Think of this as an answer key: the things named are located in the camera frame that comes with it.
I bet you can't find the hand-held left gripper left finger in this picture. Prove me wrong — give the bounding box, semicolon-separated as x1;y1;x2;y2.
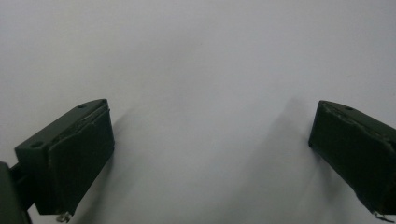
14;98;116;217

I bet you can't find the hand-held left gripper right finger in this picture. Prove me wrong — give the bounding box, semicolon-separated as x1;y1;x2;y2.
308;100;396;217

